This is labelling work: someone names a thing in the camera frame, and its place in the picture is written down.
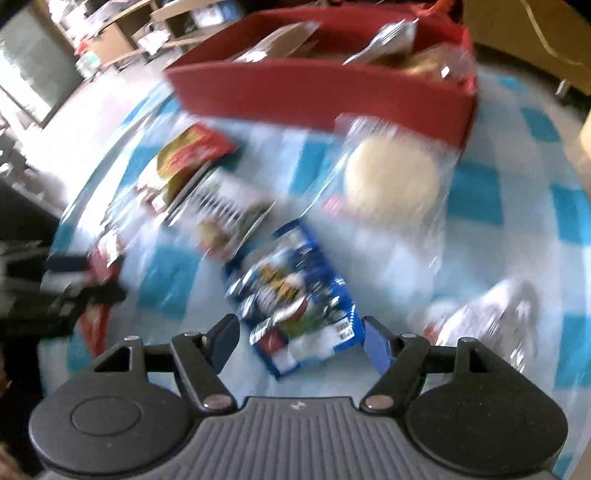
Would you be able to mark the green white wafer packet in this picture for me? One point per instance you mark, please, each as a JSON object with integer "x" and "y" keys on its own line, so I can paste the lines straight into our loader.
{"x": 226, "y": 207}

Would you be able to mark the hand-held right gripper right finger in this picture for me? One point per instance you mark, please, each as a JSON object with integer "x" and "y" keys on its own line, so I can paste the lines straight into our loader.
{"x": 376, "y": 344}

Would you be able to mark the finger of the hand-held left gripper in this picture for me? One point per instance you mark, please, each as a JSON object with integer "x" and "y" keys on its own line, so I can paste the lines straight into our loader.
{"x": 92, "y": 293}

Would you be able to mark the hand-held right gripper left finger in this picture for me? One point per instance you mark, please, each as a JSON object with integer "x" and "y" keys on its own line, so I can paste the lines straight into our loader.
{"x": 226, "y": 339}

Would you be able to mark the white snack packet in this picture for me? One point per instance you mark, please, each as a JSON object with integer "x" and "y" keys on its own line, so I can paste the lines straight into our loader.
{"x": 383, "y": 41}

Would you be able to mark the orange plastic bag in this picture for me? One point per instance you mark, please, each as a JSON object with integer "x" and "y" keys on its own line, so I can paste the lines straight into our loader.
{"x": 434, "y": 5}

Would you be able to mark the blue cookie packet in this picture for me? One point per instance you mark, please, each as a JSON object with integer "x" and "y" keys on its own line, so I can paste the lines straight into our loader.
{"x": 286, "y": 286}

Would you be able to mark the blue white checked tablecloth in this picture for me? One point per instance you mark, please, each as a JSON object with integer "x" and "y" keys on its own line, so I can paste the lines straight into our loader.
{"x": 498, "y": 230}

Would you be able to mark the red cardboard box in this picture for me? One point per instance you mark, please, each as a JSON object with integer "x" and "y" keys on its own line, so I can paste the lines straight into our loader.
{"x": 300, "y": 92}

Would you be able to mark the round white bun packet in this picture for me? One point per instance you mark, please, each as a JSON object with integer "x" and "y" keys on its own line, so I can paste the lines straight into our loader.
{"x": 392, "y": 180}

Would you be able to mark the red yellow snack packet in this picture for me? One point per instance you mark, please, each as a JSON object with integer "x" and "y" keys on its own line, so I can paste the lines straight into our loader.
{"x": 194, "y": 147}

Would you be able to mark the brown bread packet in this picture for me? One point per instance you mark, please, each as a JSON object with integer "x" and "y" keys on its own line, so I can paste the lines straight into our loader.
{"x": 434, "y": 67}

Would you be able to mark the silver snack packet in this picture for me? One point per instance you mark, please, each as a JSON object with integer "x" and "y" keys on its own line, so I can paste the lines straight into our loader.
{"x": 485, "y": 318}

